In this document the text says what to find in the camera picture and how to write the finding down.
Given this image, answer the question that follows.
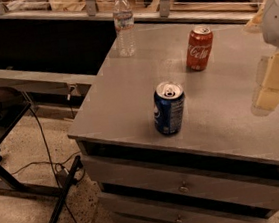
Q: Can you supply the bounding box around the top grey drawer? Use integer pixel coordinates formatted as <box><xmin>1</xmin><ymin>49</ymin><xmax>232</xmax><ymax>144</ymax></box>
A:
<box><xmin>82</xmin><ymin>156</ymin><xmax>279</xmax><ymax>210</ymax></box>

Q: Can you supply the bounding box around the grey drawer cabinet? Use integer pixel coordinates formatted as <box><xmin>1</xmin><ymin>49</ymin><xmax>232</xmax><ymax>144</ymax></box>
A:
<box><xmin>69</xmin><ymin>24</ymin><xmax>279</xmax><ymax>223</ymax></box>

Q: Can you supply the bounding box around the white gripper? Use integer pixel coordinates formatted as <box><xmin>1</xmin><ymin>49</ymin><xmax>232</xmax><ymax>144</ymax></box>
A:
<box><xmin>244</xmin><ymin>0</ymin><xmax>279</xmax><ymax>111</ymax></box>

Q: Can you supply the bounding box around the middle grey drawer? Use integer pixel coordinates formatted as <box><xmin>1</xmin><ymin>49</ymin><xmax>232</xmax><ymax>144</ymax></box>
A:
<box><xmin>99</xmin><ymin>192</ymin><xmax>267</xmax><ymax>223</ymax></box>

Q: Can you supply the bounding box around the black side table stand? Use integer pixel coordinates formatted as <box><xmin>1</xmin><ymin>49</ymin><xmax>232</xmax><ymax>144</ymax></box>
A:
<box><xmin>0</xmin><ymin>72</ymin><xmax>91</xmax><ymax>223</ymax></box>

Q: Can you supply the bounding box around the red coca-cola can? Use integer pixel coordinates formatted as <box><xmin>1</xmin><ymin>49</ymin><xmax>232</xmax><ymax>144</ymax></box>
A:
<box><xmin>186</xmin><ymin>25</ymin><xmax>214</xmax><ymax>71</ymax></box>

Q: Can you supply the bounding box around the grey drawer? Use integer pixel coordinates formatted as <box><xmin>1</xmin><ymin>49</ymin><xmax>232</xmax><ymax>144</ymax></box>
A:
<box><xmin>99</xmin><ymin>192</ymin><xmax>267</xmax><ymax>223</ymax></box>
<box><xmin>82</xmin><ymin>156</ymin><xmax>279</xmax><ymax>210</ymax></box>

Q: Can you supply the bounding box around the black floor cable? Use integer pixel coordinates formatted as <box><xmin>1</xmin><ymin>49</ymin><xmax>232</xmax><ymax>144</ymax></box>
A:
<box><xmin>3</xmin><ymin>100</ymin><xmax>90</xmax><ymax>223</ymax></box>

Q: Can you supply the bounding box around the blue pepsi can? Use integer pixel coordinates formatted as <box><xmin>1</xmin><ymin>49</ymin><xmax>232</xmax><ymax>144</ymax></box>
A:
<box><xmin>153</xmin><ymin>81</ymin><xmax>185</xmax><ymax>135</ymax></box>

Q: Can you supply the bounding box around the clear plastic water bottle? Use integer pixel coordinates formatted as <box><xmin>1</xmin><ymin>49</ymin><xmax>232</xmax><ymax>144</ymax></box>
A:
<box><xmin>113</xmin><ymin>0</ymin><xmax>136</xmax><ymax>57</ymax></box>

